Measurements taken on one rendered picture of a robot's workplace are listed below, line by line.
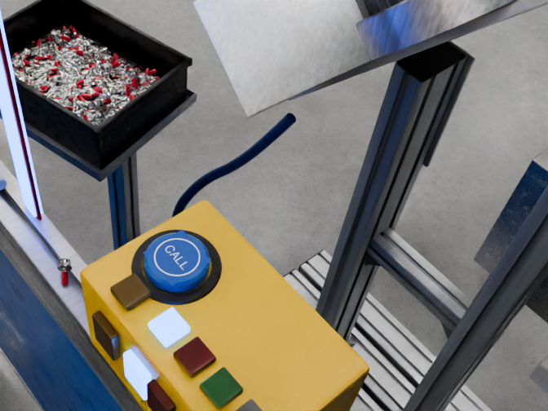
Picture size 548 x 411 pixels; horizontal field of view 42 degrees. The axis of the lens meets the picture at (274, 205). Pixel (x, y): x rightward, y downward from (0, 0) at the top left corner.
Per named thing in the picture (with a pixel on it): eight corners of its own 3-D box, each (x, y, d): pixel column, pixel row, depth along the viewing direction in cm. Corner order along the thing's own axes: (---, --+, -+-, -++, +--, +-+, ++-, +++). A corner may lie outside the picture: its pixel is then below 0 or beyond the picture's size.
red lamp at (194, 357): (216, 361, 40) (217, 356, 40) (191, 380, 39) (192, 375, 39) (197, 339, 41) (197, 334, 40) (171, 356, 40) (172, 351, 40)
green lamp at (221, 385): (243, 393, 39) (245, 388, 39) (218, 413, 38) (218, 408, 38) (223, 369, 40) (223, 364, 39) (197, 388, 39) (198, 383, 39)
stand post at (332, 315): (333, 377, 158) (468, 55, 88) (303, 401, 154) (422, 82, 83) (319, 363, 160) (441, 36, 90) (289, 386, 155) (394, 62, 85)
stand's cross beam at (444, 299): (471, 320, 107) (480, 307, 104) (455, 335, 105) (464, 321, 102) (382, 240, 115) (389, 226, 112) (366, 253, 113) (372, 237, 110)
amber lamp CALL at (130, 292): (152, 297, 42) (152, 291, 42) (126, 312, 41) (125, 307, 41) (134, 276, 43) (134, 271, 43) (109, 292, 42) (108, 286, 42)
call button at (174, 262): (221, 276, 44) (223, 260, 43) (170, 310, 43) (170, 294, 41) (183, 235, 46) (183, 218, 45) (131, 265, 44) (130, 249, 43)
